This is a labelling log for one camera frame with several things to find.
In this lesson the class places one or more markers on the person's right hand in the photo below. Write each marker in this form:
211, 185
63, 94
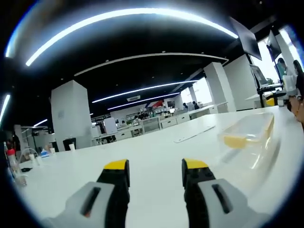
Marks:
298, 108

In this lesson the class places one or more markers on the white paper cup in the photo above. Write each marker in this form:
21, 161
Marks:
52, 151
71, 147
32, 157

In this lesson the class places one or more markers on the long curved ceiling light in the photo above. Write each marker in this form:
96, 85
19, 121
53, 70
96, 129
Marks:
128, 13

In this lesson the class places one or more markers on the laptop on stand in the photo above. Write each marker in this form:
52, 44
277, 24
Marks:
259, 76

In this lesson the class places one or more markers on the red capped bottle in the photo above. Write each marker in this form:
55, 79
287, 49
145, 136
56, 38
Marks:
12, 159

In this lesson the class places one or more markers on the small white appliance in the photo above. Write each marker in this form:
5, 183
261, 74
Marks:
96, 132

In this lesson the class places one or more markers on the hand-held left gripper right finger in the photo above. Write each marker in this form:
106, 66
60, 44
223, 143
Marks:
221, 204

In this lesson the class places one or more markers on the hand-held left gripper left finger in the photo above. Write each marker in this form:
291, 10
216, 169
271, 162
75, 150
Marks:
85, 206

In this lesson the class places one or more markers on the clear storage box yellow latches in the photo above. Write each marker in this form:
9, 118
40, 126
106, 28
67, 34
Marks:
247, 129

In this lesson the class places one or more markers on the tall white appliance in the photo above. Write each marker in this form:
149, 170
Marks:
110, 126

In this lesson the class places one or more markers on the small hanging black monitor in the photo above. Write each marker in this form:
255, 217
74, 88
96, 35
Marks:
273, 46

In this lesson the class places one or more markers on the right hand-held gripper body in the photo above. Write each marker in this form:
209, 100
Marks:
290, 85

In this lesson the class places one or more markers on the flat black object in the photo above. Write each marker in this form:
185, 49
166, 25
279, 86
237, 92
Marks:
26, 169

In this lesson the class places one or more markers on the blue tissue box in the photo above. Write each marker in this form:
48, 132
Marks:
45, 153

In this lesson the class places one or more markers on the large hanging black monitor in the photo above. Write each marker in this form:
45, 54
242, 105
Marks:
247, 40

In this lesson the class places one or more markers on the metal strip in table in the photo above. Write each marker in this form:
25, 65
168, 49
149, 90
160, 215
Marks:
193, 134

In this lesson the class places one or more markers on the straight ceiling light strip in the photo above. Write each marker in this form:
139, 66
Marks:
145, 89
142, 101

